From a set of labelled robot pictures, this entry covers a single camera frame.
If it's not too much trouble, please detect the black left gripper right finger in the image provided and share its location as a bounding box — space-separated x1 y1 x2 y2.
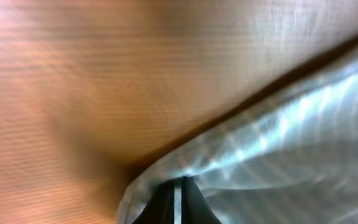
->
181 177 221 224

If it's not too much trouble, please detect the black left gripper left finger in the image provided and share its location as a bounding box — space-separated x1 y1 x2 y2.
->
133 180 175 224

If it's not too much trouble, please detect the light blue striped shirt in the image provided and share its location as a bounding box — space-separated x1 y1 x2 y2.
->
117 46 358 224

